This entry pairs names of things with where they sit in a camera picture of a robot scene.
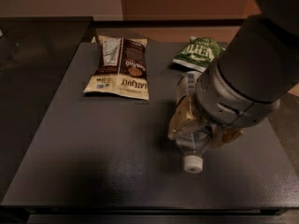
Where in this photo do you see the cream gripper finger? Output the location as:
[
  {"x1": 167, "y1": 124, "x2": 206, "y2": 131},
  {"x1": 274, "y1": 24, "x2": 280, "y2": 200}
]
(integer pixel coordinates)
[
  {"x1": 168, "y1": 95, "x2": 202, "y2": 140},
  {"x1": 211, "y1": 124, "x2": 243, "y2": 148}
]

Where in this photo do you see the clear plastic water bottle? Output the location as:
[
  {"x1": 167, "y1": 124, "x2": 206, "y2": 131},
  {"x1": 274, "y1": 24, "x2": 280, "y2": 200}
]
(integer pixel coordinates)
[{"x1": 174, "y1": 71, "x2": 212, "y2": 174}]

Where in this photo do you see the dark robot arm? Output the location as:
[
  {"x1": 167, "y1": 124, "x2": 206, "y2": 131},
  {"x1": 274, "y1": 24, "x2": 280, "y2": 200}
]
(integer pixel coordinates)
[{"x1": 168, "y1": 0, "x2": 299, "y2": 147}]

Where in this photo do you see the green snack bag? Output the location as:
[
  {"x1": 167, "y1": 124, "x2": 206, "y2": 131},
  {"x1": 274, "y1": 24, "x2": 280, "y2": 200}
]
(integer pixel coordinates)
[{"x1": 173, "y1": 36, "x2": 225, "y2": 72}]

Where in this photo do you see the brown cream chip bag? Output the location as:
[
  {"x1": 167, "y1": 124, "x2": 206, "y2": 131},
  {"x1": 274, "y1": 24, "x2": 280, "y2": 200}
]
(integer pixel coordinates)
[{"x1": 84, "y1": 35, "x2": 150, "y2": 101}]

